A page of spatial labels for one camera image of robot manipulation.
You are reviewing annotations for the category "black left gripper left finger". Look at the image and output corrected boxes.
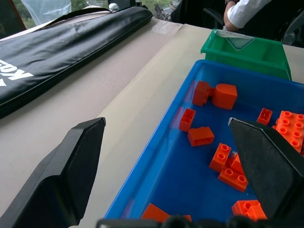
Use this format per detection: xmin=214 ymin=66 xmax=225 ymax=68
xmin=0 ymin=117 xmax=106 ymax=228

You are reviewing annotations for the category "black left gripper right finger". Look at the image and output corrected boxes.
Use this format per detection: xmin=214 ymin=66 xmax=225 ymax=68
xmin=228 ymin=117 xmax=304 ymax=220

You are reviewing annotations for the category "green plastic bin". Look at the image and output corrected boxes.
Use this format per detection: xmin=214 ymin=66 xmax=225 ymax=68
xmin=200 ymin=28 xmax=292 ymax=81

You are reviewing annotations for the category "red-orange sloped building brick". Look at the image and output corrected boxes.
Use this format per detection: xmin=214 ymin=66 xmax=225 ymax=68
xmin=228 ymin=153 xmax=245 ymax=174

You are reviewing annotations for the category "red-orange 1x2 building brick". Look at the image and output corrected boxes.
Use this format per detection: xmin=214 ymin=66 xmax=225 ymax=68
xmin=209 ymin=142 xmax=232 ymax=173
xmin=218 ymin=166 xmax=248 ymax=192

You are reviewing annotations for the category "red-orange plastic building brick plate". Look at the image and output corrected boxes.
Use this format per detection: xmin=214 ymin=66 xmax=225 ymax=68
xmin=272 ymin=110 xmax=304 ymax=154

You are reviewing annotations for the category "blue plastic tray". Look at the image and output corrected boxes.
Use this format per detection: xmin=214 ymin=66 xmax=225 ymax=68
xmin=104 ymin=59 xmax=304 ymax=224

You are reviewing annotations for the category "orange rounded building block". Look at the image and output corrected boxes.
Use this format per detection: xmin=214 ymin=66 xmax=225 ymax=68
xmin=211 ymin=83 xmax=238 ymax=111

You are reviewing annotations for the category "orange smooth flat block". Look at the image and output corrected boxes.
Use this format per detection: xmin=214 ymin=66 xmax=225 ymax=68
xmin=141 ymin=203 xmax=171 ymax=223

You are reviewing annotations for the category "clear label card holder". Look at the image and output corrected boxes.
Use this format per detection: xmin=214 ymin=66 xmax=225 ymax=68
xmin=216 ymin=30 xmax=255 ymax=52

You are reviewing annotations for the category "black bag with white print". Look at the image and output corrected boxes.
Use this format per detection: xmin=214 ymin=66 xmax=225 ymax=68
xmin=0 ymin=6 xmax=153 ymax=119

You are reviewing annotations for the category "person in white shirt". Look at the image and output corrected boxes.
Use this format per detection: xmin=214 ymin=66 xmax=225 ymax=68
xmin=223 ymin=0 xmax=304 ymax=41

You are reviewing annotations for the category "black office chair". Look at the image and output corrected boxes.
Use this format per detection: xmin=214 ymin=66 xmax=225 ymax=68
xmin=203 ymin=8 xmax=225 ymax=29

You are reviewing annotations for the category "clear plastic sheet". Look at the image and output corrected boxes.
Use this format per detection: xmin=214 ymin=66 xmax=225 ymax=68
xmin=20 ymin=0 xmax=72 ymax=26

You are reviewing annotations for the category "clear tape patch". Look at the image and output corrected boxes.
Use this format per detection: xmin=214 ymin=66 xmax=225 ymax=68
xmin=150 ymin=21 xmax=184 ymax=35

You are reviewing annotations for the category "grey shoe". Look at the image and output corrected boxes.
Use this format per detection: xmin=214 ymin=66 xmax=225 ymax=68
xmin=153 ymin=3 xmax=172 ymax=22

